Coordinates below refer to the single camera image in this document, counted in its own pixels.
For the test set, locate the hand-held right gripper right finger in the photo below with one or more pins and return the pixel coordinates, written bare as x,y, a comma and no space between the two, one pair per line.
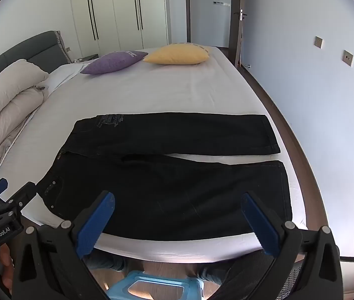
259,225

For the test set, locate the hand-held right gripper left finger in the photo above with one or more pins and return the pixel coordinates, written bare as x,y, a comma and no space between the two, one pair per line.
97,222

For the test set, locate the black pants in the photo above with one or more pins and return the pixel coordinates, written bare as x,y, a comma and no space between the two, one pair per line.
164,187

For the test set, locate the person's left leg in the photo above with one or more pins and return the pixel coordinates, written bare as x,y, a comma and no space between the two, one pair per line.
105,261

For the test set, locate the person's leg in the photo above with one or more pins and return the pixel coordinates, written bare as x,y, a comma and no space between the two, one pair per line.
105,261
209,272

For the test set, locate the black mesh chair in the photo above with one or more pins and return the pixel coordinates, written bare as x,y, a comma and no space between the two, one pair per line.
252,278

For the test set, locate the person's right leg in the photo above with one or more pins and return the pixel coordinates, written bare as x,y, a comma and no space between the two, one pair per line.
209,272

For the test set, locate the blue plastic stool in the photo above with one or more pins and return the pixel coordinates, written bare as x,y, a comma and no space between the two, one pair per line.
152,282

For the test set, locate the folded beige duvet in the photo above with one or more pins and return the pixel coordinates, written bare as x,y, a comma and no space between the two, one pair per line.
8,100

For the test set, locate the white pillow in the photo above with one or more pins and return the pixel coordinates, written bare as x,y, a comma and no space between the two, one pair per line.
61,73

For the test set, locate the grey headboard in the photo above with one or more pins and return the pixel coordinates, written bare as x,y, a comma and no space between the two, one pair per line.
23,50

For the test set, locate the white bed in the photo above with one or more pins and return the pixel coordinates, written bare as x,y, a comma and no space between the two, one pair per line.
164,90

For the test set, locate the dark nightstand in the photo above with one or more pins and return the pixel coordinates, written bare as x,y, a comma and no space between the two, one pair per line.
90,57

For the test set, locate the purple pillow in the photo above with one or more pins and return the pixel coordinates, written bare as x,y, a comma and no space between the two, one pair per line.
112,63

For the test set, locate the metal door stopper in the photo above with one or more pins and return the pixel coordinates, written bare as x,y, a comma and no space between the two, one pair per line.
247,65

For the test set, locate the yellow pillow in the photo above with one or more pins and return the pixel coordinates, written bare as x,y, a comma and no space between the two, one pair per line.
177,54

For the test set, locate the brown door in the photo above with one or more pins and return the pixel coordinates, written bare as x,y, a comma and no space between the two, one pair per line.
234,37

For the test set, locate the cream wardrobe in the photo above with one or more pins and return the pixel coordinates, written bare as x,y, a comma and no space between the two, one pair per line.
117,12

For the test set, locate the metal wall switch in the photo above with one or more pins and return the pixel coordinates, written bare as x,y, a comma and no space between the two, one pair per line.
348,58
318,42

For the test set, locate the hallway switch panel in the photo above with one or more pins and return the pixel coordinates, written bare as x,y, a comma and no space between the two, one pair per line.
220,3

